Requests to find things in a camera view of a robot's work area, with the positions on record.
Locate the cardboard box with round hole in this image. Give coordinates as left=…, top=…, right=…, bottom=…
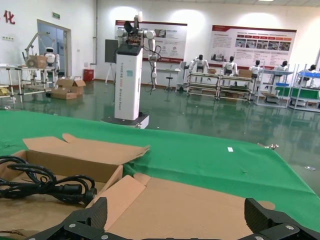
left=84, top=172, right=276, bottom=240

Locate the white desk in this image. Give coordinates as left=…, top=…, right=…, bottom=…
left=156, top=67, right=181, bottom=88

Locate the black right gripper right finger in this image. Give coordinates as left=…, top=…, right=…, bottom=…
left=239, top=197, right=320, bottom=240

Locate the flat closed cardboard box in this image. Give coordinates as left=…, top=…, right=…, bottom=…
left=51, top=87, right=78, bottom=100

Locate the white pedestal robot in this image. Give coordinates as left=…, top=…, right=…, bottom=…
left=101, top=11, right=163, bottom=130

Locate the red bin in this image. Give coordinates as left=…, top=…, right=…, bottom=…
left=83, top=68, right=95, bottom=82

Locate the white humanoid robot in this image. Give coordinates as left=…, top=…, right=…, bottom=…
left=189, top=54, right=210, bottom=74
left=303, top=64, right=320, bottom=88
left=249, top=59, right=263, bottom=79
left=222, top=56, right=238, bottom=76
left=44, top=46, right=61, bottom=74
left=274, top=60, right=290, bottom=73

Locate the cardboard box with oval hole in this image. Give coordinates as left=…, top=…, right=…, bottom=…
left=0, top=133, right=151, bottom=238

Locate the white tube frame rack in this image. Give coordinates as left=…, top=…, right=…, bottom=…
left=0, top=65, right=57, bottom=103

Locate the green tablecloth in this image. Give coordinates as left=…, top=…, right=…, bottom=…
left=0, top=109, right=320, bottom=226

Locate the cardboard box on rack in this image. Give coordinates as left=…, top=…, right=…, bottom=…
left=27, top=55, right=48, bottom=69

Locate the black power cable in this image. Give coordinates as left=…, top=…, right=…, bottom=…
left=0, top=155, right=98, bottom=206

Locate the metal table clamp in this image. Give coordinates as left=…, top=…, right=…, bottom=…
left=257, top=142, right=280, bottom=151

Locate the blue door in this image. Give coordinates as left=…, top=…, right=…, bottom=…
left=37, top=19, right=72, bottom=81

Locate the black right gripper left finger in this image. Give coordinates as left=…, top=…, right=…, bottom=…
left=24, top=196, right=111, bottom=240

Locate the black panel on stand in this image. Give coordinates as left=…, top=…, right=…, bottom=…
left=104, top=39, right=119, bottom=85

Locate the red framed wall poster board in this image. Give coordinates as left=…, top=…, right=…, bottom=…
left=114, top=20, right=188, bottom=63

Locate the tube frame workbench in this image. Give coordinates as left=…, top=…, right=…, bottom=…
left=288, top=71, right=320, bottom=113
left=187, top=71, right=221, bottom=99
left=254, top=69, right=294, bottom=109
left=218, top=74, right=256, bottom=102

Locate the open cardboard box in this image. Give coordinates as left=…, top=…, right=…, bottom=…
left=55, top=77, right=87, bottom=96

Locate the wide red framed poster board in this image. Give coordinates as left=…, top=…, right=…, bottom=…
left=211, top=24, right=298, bottom=69

